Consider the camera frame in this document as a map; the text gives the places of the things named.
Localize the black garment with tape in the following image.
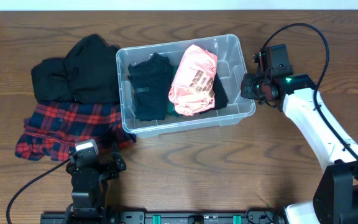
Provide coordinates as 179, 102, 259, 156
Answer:
200, 74, 229, 114

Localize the pink printed shirt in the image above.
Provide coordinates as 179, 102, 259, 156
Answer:
168, 44, 218, 116

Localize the dark green garment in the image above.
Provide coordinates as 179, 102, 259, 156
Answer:
167, 66, 181, 117

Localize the navy garment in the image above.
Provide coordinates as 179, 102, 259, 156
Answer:
127, 53, 173, 121

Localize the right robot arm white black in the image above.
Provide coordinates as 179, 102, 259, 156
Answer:
241, 73, 358, 223

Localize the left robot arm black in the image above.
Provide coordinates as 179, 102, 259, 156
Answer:
63, 139, 126, 223

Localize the clear plastic storage bin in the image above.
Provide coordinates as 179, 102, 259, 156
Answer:
116, 34, 256, 138

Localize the red navy plaid shirt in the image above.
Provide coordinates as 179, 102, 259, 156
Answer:
15, 101, 136, 161

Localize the black garment left pile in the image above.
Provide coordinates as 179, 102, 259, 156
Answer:
31, 34, 120, 104

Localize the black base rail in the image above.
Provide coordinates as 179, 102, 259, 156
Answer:
40, 208, 288, 224

